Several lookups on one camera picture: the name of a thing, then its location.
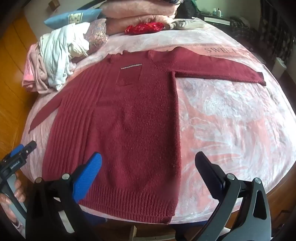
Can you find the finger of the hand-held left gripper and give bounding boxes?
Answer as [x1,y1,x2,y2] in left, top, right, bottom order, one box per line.
[24,141,37,155]
[9,144,25,161]

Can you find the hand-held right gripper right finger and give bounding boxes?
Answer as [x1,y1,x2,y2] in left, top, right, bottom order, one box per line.
[195,151,272,241]

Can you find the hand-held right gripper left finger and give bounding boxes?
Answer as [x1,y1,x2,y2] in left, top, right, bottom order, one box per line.
[25,152,103,241]

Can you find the maroon knit sweater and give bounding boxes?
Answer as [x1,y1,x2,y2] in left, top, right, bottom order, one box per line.
[29,46,266,225]

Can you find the person's left hand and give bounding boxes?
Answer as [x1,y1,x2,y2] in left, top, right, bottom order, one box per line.
[0,179,26,232]

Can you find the pink floral blanket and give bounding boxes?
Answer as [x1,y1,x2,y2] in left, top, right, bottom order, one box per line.
[22,17,296,220]

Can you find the pale pink garment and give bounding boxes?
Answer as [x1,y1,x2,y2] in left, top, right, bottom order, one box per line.
[22,43,74,94]

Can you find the light blue garment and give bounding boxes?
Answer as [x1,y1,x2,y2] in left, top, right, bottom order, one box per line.
[39,22,90,91]

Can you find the cream cloth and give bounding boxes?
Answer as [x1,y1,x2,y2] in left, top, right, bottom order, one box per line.
[68,39,90,58]

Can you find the white bin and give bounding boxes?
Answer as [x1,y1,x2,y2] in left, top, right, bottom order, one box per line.
[272,57,287,79]

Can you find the floral patterned pillow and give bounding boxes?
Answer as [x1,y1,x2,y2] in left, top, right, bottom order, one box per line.
[83,19,109,54]

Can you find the blue pillow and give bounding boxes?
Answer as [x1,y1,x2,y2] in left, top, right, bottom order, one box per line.
[44,9,103,29]

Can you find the dark plaid cloth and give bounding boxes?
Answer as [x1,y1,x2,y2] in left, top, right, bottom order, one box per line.
[229,16,259,44]

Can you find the beige cushion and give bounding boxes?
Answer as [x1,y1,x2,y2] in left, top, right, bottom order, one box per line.
[165,19,205,30]

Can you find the white flat box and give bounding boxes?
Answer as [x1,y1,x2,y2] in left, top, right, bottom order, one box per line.
[203,16,232,25]

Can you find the red shiny cloth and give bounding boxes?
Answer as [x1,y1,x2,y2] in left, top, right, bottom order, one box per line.
[124,22,165,35]

